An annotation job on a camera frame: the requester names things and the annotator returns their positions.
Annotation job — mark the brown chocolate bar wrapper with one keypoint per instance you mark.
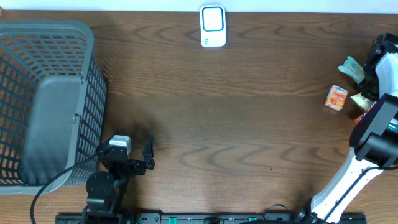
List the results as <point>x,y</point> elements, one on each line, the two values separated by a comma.
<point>357,120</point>

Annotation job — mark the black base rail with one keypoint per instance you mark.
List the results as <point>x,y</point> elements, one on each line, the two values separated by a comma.
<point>155,218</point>

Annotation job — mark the light teal wet wipes pack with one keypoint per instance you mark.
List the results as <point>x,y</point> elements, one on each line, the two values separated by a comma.
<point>353,69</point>

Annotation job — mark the small orange snack packet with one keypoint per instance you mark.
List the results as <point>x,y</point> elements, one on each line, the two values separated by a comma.
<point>336,98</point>

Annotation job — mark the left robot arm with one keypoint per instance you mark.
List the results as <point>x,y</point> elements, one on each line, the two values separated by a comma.
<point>106,189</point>

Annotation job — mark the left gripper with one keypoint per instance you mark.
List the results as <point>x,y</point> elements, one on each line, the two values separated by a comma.
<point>138,167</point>

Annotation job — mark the grey plastic shopping basket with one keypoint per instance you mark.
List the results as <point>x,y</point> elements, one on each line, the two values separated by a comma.
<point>53,97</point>

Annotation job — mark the white barcode scanner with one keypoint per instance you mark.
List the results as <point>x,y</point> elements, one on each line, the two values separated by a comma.
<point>212,26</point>

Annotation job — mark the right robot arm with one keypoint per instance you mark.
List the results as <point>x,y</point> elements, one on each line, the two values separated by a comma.
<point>373,142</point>

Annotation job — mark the yellow snack bag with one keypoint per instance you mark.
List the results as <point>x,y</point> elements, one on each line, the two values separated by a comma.
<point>362,102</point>

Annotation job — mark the teal mouthwash bottle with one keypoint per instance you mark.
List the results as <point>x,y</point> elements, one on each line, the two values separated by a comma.
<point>393,126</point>

